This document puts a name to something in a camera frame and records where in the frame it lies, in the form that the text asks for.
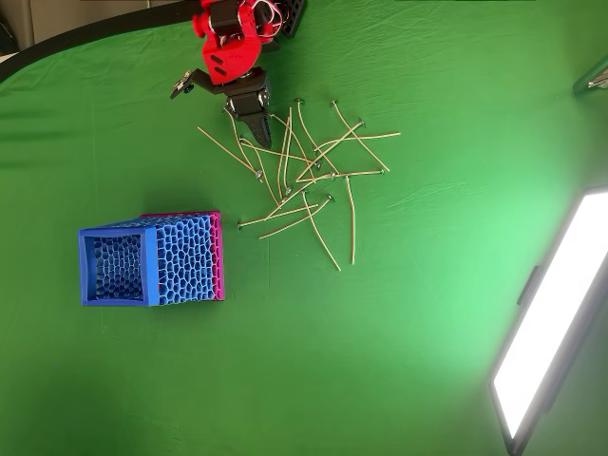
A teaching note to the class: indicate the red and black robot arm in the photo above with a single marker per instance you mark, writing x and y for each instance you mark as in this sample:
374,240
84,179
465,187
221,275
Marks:
233,57

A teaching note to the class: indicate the chrome metal stand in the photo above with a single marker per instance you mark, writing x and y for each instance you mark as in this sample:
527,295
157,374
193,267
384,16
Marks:
591,78

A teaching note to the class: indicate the white LED light panel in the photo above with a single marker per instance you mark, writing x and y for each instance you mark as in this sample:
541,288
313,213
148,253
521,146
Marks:
546,309

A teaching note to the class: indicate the blue magenta lattice basket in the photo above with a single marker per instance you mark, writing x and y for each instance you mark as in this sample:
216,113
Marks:
149,266

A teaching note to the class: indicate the green cloth with black rim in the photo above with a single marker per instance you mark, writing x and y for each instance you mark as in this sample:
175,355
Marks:
332,356

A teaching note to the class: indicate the dark grey chair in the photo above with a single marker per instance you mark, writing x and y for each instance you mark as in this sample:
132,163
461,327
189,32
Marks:
5,35

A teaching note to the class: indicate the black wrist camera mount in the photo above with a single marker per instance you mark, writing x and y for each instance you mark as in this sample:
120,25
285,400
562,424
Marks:
183,84

